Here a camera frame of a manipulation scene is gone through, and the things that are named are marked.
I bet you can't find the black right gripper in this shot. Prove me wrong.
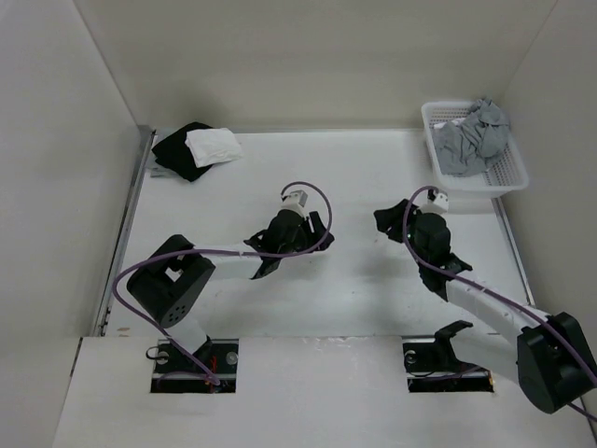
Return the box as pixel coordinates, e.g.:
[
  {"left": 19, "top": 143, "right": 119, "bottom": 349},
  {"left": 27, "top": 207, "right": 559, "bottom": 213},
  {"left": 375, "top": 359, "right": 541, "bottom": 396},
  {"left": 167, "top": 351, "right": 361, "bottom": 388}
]
[{"left": 374, "top": 198, "right": 428, "bottom": 266}]

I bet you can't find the grey tank top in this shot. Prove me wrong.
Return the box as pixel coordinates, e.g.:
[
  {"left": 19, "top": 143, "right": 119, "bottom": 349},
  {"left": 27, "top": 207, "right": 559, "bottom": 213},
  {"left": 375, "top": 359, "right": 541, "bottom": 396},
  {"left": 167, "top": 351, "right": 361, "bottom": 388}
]
[{"left": 433, "top": 98, "right": 510, "bottom": 177}]

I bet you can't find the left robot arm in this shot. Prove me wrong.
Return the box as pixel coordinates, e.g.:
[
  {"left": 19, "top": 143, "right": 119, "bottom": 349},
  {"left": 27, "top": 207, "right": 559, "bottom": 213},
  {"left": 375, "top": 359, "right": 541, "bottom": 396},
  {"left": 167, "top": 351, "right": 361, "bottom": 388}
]
[{"left": 126, "top": 209, "right": 335, "bottom": 372}]

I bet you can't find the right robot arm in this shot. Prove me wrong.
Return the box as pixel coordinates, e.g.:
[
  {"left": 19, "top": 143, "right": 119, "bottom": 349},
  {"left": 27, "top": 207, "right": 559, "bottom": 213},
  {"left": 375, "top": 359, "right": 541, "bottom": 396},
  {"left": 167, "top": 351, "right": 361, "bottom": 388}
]
[{"left": 373, "top": 189, "right": 596, "bottom": 414}]

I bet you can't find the folded white tank top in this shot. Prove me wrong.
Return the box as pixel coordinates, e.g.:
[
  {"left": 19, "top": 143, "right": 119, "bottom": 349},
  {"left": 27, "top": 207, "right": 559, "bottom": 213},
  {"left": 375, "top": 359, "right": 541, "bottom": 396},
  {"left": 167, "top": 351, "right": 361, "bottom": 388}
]
[{"left": 185, "top": 128, "right": 243, "bottom": 168}]

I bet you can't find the folded black tank top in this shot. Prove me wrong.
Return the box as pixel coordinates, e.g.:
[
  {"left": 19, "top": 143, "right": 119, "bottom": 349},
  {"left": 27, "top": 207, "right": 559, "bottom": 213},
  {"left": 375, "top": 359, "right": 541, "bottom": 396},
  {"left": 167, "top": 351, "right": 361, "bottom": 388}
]
[{"left": 152, "top": 121, "right": 213, "bottom": 183}]

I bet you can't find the white plastic basket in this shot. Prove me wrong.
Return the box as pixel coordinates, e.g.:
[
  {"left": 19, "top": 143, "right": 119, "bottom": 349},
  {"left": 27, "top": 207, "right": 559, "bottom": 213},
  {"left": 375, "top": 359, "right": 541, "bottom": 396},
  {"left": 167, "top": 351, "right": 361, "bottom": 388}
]
[{"left": 421, "top": 98, "right": 530, "bottom": 213}]

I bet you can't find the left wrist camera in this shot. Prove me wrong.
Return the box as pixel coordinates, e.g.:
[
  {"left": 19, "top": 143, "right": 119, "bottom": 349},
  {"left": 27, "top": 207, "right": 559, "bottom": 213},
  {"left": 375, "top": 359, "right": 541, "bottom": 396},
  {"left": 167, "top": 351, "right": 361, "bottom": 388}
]
[{"left": 282, "top": 189, "right": 308, "bottom": 214}]

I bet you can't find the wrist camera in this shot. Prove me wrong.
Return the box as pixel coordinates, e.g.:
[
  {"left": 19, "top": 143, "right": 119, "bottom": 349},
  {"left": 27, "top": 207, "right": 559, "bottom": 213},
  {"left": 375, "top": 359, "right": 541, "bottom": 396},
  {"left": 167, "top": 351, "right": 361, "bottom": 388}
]
[
  {"left": 425, "top": 189, "right": 449, "bottom": 215},
  {"left": 282, "top": 189, "right": 308, "bottom": 214}
]

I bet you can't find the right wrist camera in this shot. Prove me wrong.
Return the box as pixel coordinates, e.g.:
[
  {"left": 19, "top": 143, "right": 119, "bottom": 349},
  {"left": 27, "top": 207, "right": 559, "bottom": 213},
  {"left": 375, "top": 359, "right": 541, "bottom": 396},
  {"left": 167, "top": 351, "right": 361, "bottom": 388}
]
[{"left": 425, "top": 189, "right": 449, "bottom": 215}]

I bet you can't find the right metal table rail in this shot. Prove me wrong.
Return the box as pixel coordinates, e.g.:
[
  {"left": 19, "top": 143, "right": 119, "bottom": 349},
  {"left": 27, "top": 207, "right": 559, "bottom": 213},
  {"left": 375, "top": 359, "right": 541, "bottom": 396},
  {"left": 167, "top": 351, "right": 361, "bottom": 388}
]
[{"left": 492, "top": 198, "right": 535, "bottom": 306}]

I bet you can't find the metal table rail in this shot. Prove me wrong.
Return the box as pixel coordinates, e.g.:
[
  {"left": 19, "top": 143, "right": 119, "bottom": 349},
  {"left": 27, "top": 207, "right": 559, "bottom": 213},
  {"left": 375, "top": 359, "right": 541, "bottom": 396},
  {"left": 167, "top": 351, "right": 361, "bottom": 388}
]
[
  {"left": 90, "top": 125, "right": 156, "bottom": 337},
  {"left": 492, "top": 198, "right": 535, "bottom": 306}
]

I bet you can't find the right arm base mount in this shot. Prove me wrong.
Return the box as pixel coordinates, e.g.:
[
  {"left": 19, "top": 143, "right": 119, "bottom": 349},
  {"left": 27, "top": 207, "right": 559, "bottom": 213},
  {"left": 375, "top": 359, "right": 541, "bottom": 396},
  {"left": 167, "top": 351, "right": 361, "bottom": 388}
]
[{"left": 402, "top": 320, "right": 493, "bottom": 394}]

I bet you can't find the left metal table rail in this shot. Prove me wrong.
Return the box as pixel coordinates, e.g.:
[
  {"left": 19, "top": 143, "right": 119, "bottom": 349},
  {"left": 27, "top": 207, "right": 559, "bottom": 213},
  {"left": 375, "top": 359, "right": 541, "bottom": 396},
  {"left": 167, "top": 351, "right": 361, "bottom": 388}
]
[{"left": 90, "top": 125, "right": 156, "bottom": 337}]

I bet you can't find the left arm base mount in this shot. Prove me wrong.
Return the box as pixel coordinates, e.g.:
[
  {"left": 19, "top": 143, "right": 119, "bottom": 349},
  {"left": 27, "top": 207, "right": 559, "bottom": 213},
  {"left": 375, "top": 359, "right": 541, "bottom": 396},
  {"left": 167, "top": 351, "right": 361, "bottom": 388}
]
[{"left": 146, "top": 339, "right": 240, "bottom": 395}]

